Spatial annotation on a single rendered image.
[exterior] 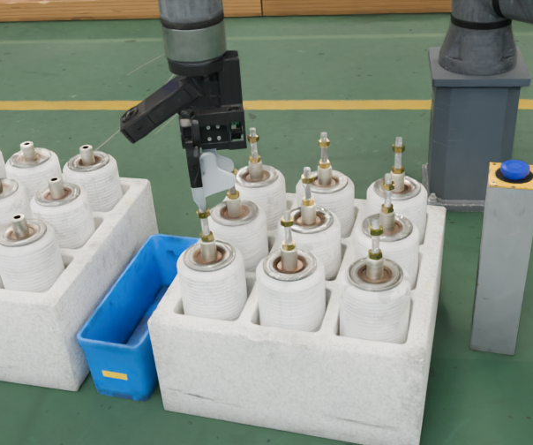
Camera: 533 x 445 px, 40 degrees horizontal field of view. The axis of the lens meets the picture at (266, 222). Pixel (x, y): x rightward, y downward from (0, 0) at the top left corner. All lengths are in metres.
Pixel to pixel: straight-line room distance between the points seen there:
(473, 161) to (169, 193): 0.69
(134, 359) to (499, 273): 0.57
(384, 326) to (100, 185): 0.59
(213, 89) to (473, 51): 0.71
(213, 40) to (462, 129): 0.78
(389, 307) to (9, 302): 0.57
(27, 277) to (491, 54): 0.94
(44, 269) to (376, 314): 0.52
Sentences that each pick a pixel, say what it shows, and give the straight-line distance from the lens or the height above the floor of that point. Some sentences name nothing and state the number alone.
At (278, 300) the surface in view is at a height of 0.22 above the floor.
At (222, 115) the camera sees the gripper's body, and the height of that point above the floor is 0.48.
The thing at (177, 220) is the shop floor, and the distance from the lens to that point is 1.63.
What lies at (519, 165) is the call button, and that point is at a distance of 1.12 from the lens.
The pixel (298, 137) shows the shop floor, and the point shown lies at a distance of 1.94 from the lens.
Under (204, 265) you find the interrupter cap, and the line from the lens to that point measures 1.03.
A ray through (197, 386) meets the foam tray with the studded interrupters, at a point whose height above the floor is 0.07.
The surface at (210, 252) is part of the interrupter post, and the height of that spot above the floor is 0.27.
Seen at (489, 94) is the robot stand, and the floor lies 0.26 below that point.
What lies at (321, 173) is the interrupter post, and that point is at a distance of 1.19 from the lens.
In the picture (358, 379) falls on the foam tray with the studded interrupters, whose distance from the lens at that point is 1.02.
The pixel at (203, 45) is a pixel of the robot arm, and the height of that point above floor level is 0.57.
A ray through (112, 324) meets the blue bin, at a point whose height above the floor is 0.07.
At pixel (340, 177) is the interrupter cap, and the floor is 0.25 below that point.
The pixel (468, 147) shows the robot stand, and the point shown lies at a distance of 1.56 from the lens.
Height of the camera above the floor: 0.85
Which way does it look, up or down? 32 degrees down
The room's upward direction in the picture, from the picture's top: 4 degrees counter-clockwise
